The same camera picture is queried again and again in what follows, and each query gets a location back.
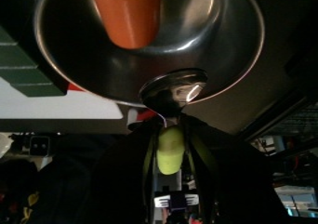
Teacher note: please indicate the white storage bin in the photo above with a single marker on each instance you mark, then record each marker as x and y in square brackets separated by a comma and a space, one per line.
[298, 200]

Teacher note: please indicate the green striped block red dot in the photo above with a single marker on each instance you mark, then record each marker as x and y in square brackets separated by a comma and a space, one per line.
[28, 69]

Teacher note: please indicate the shiny metal bowl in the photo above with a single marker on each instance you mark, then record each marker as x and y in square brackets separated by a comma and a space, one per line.
[83, 54]

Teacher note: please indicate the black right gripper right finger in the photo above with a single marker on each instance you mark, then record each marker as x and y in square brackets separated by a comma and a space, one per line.
[235, 187]

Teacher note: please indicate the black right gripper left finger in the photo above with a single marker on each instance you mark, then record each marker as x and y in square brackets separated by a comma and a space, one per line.
[119, 178]

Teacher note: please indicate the orange toy carrot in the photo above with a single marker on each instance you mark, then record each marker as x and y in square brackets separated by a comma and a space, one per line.
[128, 17]

